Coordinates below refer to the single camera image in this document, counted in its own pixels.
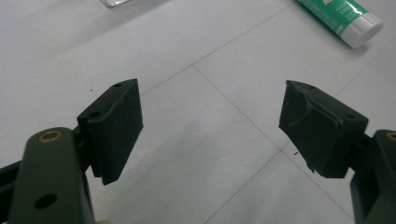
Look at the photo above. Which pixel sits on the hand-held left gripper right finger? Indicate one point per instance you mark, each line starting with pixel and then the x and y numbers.
pixel 320 137

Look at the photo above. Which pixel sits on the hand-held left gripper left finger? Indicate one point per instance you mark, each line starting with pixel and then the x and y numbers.
pixel 112 130

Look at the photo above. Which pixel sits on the green and white glue stick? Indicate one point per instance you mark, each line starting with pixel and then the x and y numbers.
pixel 348 17

